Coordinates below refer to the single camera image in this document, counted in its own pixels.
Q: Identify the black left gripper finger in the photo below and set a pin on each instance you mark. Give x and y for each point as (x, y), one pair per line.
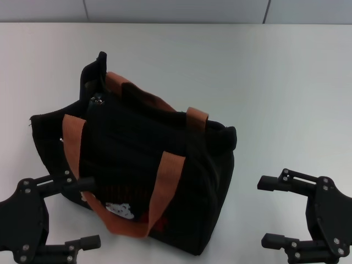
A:
(57, 181)
(68, 248)

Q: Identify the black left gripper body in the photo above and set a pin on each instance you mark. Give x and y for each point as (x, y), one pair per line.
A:
(22, 217)

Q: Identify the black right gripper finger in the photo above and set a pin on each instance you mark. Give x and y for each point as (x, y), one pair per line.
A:
(299, 248)
(294, 180)

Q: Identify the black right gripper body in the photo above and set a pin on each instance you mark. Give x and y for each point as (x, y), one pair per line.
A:
(330, 217)

